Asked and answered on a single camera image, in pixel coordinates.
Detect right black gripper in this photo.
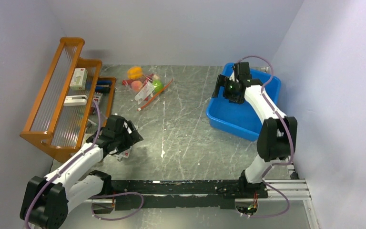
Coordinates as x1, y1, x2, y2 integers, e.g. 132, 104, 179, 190
212, 74, 242, 104

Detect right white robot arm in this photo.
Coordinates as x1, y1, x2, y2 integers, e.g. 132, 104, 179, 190
206, 62, 297, 198

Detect white flat device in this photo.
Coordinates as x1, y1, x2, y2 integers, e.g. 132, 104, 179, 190
63, 95, 88, 106

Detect orange wooden rack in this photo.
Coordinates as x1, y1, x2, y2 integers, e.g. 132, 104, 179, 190
20, 37, 116, 163

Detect blue plastic bin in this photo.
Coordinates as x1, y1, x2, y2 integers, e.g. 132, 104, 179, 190
205, 62, 282, 142

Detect blue marker pens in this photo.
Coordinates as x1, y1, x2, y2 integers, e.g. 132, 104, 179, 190
94, 80, 112, 94

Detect green fake fruit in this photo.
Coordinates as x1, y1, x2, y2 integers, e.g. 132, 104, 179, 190
152, 80, 164, 93

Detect fake peach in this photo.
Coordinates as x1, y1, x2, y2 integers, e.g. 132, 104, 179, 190
131, 80, 143, 92

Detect white blister pack card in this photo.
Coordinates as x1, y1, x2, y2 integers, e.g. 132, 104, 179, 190
109, 147, 132, 161

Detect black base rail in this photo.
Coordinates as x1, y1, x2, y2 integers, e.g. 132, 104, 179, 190
112, 178, 268, 210

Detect clear zip top bag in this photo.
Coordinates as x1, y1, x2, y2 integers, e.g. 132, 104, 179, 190
122, 70, 173, 111

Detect white box with red label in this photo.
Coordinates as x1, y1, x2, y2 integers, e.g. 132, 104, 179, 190
70, 68, 88, 91

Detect yellow fake bell pepper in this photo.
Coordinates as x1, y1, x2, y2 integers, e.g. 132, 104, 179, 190
127, 66, 144, 80

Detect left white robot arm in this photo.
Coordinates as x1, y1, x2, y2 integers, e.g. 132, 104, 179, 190
20, 115, 143, 229

